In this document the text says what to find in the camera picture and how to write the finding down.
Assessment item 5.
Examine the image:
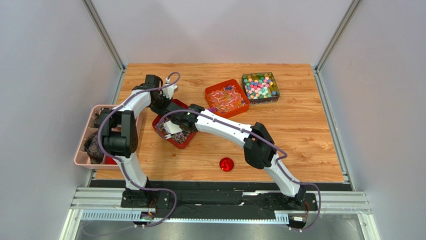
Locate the orange tray of lollipops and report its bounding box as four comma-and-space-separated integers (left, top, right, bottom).
204, 79, 250, 119

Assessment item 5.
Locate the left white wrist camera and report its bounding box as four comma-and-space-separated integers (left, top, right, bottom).
162, 83, 179, 100

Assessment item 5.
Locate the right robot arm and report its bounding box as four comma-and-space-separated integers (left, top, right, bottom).
160, 105, 307, 206

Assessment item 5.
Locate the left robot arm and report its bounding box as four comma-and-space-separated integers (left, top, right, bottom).
97, 74, 178, 203

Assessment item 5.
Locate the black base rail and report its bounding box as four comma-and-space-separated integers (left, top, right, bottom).
120, 181, 318, 220

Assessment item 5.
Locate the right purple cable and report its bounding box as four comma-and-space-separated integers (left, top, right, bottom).
156, 109, 322, 232

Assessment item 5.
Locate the red jar lid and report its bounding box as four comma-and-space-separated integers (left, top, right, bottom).
219, 157, 234, 172

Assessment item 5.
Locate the pink organizer basket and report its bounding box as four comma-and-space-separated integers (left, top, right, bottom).
73, 104, 144, 171

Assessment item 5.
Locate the clear tray of colourful candies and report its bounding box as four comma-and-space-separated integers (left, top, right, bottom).
241, 72, 280, 105

